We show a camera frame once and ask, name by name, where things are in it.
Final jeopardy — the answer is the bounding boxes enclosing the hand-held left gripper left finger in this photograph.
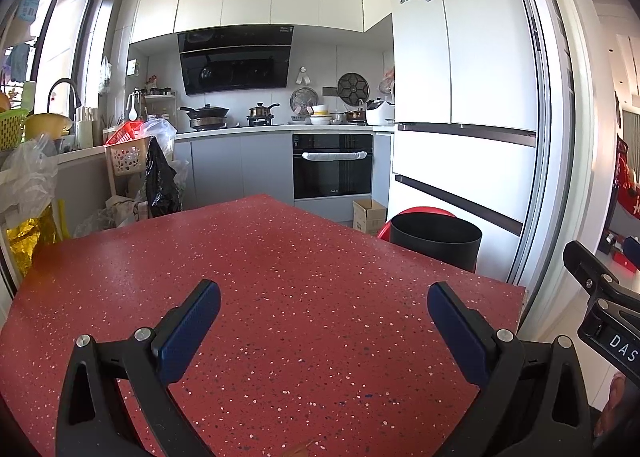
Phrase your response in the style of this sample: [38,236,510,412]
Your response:
[55,279,223,457]

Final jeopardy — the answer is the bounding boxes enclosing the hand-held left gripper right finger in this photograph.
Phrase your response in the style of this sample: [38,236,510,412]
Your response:
[426,281,593,457]

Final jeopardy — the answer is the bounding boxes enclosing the black plastic bag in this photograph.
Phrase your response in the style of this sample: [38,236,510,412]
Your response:
[145,137,183,218]

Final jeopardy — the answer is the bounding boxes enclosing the white sliding door frame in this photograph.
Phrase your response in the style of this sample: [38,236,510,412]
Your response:
[500,0,601,298]

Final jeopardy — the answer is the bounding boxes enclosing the beige basket rack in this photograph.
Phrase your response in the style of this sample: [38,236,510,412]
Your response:
[106,137,151,198]

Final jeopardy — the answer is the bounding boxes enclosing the dark round rack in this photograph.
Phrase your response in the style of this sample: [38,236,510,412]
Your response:
[336,72,371,105]

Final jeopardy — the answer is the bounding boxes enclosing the cardboard box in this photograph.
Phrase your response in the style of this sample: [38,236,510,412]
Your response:
[352,198,388,236]

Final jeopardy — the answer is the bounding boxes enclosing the red plastic basket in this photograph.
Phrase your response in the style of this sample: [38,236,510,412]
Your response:
[105,120,146,146]

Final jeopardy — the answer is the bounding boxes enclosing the white refrigerator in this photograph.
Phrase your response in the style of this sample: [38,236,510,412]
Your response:
[385,0,543,283]

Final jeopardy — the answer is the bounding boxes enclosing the black built-in oven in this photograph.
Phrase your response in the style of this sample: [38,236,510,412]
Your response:
[292,133,375,201]

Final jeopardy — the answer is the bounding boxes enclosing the black wok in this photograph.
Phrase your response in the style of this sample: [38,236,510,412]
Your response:
[178,104,231,122]

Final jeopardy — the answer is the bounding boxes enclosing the clear plastic bag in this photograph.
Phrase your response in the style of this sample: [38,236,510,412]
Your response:
[0,134,60,212]

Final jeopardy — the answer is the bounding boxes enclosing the black kitchen faucet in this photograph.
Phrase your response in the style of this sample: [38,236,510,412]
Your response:
[48,78,82,122]

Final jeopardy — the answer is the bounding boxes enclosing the white plastic bag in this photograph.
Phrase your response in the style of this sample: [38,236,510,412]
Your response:
[141,118,178,158]

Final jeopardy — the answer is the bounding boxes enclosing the utensil holder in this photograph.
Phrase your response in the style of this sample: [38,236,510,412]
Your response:
[75,107,98,148]

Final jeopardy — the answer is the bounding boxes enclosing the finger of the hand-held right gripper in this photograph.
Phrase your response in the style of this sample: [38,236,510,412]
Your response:
[562,239,640,305]

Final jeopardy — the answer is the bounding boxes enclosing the yellow bowl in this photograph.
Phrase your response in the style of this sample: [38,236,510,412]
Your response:
[25,113,75,140]

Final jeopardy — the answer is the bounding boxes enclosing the black range hood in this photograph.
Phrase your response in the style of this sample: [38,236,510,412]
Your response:
[176,26,294,96]

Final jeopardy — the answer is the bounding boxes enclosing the red printed bag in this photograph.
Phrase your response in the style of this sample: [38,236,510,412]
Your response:
[602,137,640,268]

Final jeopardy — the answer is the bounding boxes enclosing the light round rack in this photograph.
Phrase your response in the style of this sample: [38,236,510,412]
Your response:
[290,87,321,118]

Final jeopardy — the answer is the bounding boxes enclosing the spice rack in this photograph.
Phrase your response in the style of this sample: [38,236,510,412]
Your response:
[142,89,177,130]

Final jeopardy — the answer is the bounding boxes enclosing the white rice cooker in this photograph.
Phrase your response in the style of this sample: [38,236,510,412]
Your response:
[365,98,396,126]

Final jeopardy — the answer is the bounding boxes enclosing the kitchen window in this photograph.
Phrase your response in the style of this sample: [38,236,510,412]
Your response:
[0,0,101,112]

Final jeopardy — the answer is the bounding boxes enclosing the green plastic basket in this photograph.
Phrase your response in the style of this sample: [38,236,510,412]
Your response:
[0,108,30,152]

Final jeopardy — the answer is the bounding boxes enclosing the grey lower cabinets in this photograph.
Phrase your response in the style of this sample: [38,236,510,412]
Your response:
[55,126,396,238]

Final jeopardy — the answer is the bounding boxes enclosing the gold foil bag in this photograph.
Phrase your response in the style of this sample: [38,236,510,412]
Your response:
[5,217,58,278]

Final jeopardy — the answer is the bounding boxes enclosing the person's right hand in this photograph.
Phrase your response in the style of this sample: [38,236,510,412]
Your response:
[592,371,633,440]

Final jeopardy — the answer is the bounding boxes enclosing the steel pot with lid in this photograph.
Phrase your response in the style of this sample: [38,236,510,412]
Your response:
[247,103,280,126]

